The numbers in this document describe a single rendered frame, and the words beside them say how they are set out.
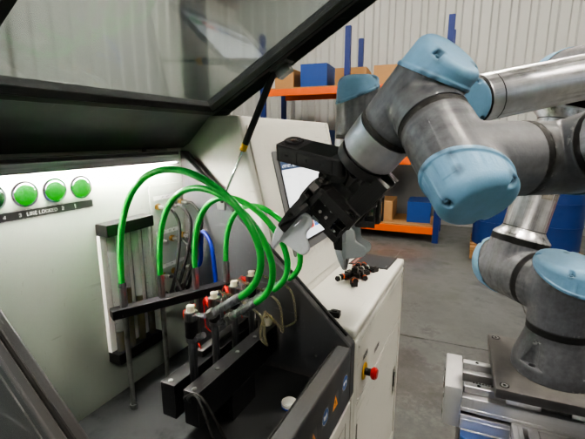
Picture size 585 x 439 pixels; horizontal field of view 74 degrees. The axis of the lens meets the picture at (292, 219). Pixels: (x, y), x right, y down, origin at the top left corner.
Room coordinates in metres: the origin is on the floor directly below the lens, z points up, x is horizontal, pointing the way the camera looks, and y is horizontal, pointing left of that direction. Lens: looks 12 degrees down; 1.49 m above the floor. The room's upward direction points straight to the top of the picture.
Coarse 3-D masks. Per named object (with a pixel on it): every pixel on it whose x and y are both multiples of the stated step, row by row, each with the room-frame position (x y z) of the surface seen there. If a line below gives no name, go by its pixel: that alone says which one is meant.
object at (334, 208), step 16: (352, 160) 0.48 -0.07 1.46; (320, 176) 0.54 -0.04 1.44; (352, 176) 0.51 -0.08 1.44; (368, 176) 0.48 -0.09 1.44; (384, 176) 0.51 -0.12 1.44; (320, 192) 0.53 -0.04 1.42; (336, 192) 0.52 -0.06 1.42; (352, 192) 0.52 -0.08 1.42; (368, 192) 0.49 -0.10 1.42; (384, 192) 0.48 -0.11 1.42; (320, 208) 0.54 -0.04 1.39; (336, 208) 0.51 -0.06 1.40; (352, 208) 0.51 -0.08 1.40; (368, 208) 0.50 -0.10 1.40; (320, 224) 0.55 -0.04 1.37; (336, 224) 0.53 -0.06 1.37; (352, 224) 0.50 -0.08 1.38
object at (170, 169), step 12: (156, 168) 0.79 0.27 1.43; (168, 168) 0.77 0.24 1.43; (180, 168) 0.76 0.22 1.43; (144, 180) 0.80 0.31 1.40; (204, 180) 0.73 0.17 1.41; (132, 192) 0.82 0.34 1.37; (228, 192) 0.72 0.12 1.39; (120, 216) 0.84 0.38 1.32; (240, 216) 0.70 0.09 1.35; (120, 228) 0.84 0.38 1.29; (252, 228) 0.69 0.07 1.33; (120, 240) 0.84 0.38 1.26; (120, 252) 0.84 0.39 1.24; (120, 264) 0.84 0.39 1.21; (264, 264) 0.68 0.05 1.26; (120, 276) 0.84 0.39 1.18; (252, 288) 0.69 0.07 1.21
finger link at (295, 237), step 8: (304, 216) 0.55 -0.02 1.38; (304, 224) 0.55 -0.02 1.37; (312, 224) 0.55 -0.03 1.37; (280, 232) 0.56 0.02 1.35; (288, 232) 0.56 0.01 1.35; (296, 232) 0.56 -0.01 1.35; (304, 232) 0.55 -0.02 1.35; (272, 240) 0.58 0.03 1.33; (280, 240) 0.57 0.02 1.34; (288, 240) 0.56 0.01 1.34; (296, 240) 0.56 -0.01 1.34; (304, 240) 0.55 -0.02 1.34; (272, 248) 0.59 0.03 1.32; (296, 248) 0.56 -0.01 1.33; (304, 248) 0.55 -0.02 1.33
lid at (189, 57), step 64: (0, 0) 0.49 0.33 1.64; (64, 0) 0.55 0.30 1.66; (128, 0) 0.61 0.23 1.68; (192, 0) 0.68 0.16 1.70; (256, 0) 0.77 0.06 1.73; (320, 0) 0.88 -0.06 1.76; (0, 64) 0.59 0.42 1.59; (64, 64) 0.66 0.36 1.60; (128, 64) 0.74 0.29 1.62; (192, 64) 0.85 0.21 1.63; (256, 64) 1.00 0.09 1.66; (0, 128) 0.69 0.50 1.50; (64, 128) 0.79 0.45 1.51; (128, 128) 0.92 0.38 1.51; (192, 128) 1.11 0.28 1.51
